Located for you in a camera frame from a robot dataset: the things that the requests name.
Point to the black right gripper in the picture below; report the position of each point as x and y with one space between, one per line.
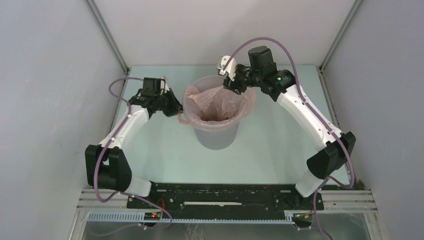
235 86

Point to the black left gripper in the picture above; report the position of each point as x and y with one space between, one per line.
176 108

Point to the pink plastic trash bag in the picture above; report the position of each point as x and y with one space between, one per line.
215 109

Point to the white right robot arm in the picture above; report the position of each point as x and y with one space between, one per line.
332 145

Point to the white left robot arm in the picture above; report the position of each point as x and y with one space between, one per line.
107 166

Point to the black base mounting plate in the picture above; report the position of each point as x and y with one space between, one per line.
235 201

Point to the left controller board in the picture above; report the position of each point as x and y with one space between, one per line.
152 216

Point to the controller board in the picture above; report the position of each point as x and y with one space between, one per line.
303 215
152 216

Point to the right controller board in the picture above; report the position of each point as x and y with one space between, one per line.
303 215

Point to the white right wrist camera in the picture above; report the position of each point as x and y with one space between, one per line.
224 62

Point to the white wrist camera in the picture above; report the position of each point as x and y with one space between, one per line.
164 85
224 62

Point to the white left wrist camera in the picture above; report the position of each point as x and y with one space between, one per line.
164 85

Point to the grey slotted cable duct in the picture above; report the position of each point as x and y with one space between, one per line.
137 217

